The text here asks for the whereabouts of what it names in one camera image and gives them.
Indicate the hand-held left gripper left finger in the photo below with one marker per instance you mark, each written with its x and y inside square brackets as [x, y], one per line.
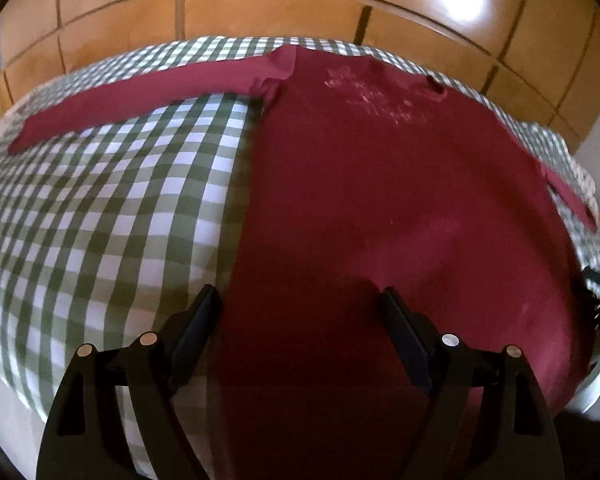
[200, 317]

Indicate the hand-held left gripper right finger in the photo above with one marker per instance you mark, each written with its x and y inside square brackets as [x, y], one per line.
[405, 320]

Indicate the maroon shirt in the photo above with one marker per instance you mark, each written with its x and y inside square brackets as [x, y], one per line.
[355, 185]

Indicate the green white checked blanket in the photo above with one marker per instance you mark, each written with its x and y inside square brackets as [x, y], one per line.
[105, 210]

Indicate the wooden wardrobe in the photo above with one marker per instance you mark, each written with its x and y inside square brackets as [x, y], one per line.
[280, 10]

